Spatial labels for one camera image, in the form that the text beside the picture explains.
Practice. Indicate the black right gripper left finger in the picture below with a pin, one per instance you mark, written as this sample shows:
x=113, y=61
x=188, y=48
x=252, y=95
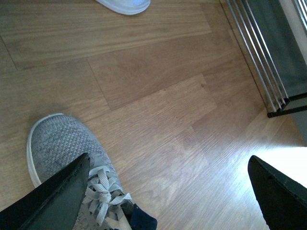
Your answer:
x=53, y=205

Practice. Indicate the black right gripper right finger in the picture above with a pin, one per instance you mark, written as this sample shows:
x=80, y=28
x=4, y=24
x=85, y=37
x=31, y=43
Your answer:
x=282, y=200

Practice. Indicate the grey sneaker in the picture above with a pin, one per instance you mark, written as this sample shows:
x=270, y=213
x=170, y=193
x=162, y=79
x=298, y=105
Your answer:
x=58, y=139

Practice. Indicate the black metal shoe rack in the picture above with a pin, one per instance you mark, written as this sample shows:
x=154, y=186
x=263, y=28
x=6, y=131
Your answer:
x=274, y=52

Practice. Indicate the light blue slipper far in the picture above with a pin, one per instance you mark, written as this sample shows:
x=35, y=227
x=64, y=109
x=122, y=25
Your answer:
x=126, y=7

